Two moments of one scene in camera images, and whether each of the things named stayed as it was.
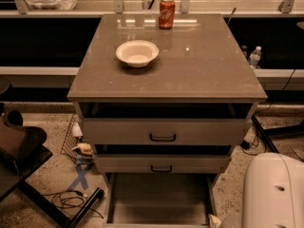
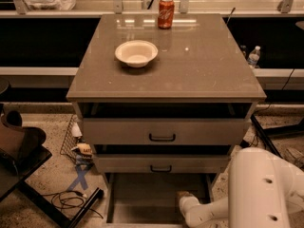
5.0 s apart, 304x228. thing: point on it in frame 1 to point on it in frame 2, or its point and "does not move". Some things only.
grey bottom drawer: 159,199 does not move
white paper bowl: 138,53 does not move
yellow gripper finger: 215,221 to 182,193
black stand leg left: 52,213 does not move
